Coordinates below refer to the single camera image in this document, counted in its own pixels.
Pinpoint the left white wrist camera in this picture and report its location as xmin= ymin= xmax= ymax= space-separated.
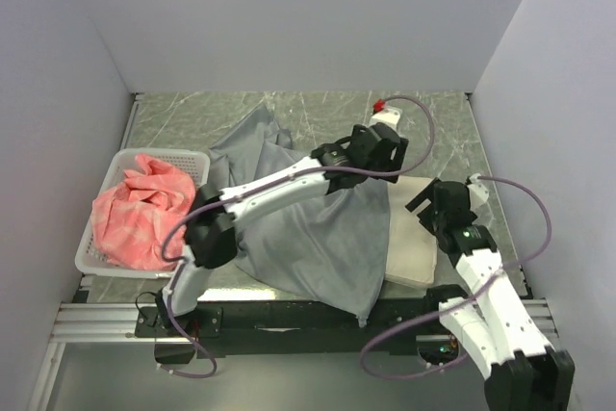
xmin=368 ymin=99 xmax=402 ymax=132

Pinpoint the pink crumpled cloth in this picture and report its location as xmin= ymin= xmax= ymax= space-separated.
xmin=90 ymin=153 xmax=196 ymax=271

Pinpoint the aluminium frame rail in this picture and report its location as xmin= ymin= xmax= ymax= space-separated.
xmin=50 ymin=299 xmax=559 ymax=344

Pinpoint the purple cable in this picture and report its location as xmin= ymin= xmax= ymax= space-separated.
xmin=161 ymin=92 xmax=438 ymax=378
xmin=359 ymin=174 xmax=553 ymax=379

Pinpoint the grey pillowcase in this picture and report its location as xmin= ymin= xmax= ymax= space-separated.
xmin=210 ymin=105 xmax=390 ymax=326

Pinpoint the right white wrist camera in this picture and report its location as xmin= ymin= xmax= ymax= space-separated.
xmin=466 ymin=173 xmax=490 ymax=212

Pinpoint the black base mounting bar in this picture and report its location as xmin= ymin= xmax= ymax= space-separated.
xmin=134 ymin=285 xmax=465 ymax=366

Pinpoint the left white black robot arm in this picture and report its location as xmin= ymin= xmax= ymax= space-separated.
xmin=156 ymin=122 xmax=408 ymax=336

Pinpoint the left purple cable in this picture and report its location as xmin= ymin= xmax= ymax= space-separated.
xmin=161 ymin=92 xmax=438 ymax=378

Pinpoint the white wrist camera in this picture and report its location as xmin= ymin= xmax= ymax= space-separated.
xmin=368 ymin=99 xmax=402 ymax=132
xmin=466 ymin=173 xmax=490 ymax=212

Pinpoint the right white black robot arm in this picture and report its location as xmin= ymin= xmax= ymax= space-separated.
xmin=405 ymin=177 xmax=575 ymax=410

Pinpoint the white plastic basket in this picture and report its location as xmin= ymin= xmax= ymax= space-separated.
xmin=75 ymin=148 xmax=210 ymax=279

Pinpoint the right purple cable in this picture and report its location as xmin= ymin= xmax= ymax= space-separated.
xmin=359 ymin=174 xmax=553 ymax=379

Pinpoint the beige pillow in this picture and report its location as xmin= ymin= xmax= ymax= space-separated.
xmin=385 ymin=177 xmax=437 ymax=289

